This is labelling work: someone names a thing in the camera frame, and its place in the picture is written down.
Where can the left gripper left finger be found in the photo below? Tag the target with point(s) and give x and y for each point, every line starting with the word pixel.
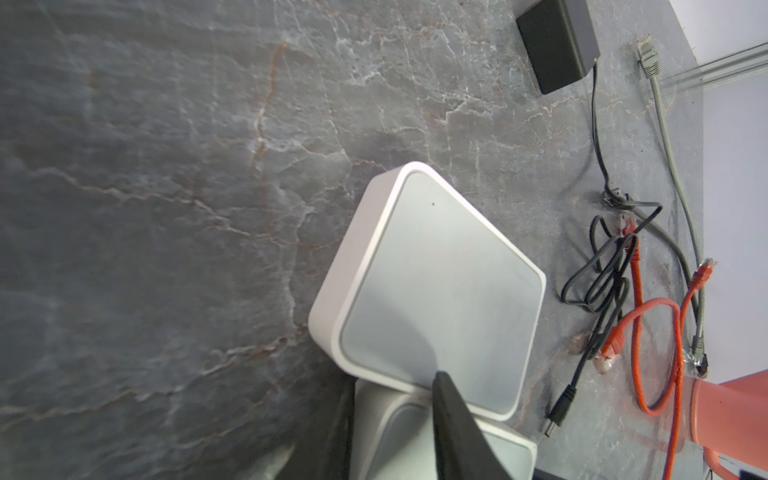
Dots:
pixel 325 450

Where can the black power adapter with cable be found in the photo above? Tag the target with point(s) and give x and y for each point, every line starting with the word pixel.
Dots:
pixel 588 336

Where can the pink watering can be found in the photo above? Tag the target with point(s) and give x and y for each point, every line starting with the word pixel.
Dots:
pixel 731 419

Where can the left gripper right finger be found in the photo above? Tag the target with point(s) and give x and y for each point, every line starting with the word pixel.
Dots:
pixel 461 451

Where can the upper white network switch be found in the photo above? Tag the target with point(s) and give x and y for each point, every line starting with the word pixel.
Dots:
pixel 422 282

